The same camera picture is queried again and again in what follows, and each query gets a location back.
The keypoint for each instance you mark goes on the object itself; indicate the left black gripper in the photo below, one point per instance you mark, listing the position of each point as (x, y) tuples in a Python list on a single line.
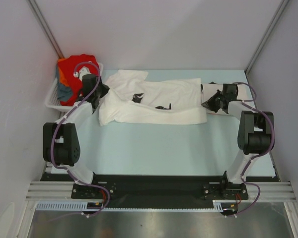
[(105, 89)]

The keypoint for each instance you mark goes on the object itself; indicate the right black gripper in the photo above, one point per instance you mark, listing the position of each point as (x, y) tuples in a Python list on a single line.
[(216, 101)]

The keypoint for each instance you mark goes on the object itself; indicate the white printed t shirt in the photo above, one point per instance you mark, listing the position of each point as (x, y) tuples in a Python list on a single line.
[(133, 99)]

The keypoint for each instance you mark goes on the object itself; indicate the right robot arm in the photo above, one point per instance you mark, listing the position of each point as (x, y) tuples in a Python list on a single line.
[(256, 133)]

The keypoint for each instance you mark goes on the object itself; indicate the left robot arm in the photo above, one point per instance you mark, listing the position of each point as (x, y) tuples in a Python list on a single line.
[(60, 140)]

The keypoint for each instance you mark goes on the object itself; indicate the red t shirt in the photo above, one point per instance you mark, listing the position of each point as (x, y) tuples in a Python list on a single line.
[(68, 68)]

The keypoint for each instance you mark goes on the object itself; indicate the orange garment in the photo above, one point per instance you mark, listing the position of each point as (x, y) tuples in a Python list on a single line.
[(61, 77)]

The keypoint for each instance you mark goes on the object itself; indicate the grey blue garment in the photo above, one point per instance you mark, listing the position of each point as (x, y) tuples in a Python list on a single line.
[(63, 93)]

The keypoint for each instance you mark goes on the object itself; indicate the white plastic basket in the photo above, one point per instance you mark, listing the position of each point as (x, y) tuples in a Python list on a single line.
[(51, 100)]

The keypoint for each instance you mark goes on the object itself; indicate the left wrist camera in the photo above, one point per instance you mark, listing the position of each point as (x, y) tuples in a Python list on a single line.
[(81, 73)]

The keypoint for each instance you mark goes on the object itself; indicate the left corner aluminium post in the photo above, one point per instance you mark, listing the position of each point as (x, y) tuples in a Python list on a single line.
[(38, 14)]

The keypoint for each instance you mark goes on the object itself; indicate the corner aluminium post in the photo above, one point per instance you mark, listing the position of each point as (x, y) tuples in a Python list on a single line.
[(268, 32), (38, 14)]

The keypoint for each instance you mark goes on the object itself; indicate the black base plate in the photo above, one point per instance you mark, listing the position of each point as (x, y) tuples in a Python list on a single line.
[(100, 180)]

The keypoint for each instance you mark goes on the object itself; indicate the right corner aluminium post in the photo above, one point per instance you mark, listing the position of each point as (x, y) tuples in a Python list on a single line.
[(268, 32)]

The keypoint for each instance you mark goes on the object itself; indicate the slotted cable duct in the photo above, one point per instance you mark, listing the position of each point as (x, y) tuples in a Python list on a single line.
[(94, 206)]

